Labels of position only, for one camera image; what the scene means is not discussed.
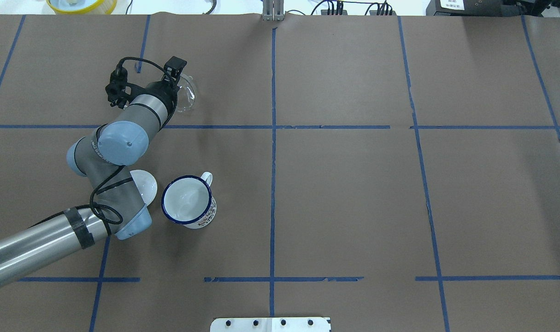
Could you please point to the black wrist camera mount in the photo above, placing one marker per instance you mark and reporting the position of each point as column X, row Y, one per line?
column 116, row 90

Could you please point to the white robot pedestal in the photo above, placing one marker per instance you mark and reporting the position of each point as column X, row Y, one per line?
column 272, row 324

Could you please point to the white enamel mug blue rim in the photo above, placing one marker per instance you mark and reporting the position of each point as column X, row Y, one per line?
column 188, row 201

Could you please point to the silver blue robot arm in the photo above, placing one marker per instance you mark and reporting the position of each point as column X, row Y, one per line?
column 67, row 188

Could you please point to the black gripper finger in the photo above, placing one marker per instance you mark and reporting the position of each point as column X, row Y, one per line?
column 171, row 69
column 179, row 65

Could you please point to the black computer box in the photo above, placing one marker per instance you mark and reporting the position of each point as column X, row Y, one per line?
column 478, row 8

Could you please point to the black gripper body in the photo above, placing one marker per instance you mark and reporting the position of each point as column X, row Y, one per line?
column 162, row 90

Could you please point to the aluminium frame post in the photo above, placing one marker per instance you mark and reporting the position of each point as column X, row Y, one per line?
column 273, row 10

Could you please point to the clear plastic funnel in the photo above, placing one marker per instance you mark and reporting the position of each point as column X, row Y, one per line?
column 187, row 94

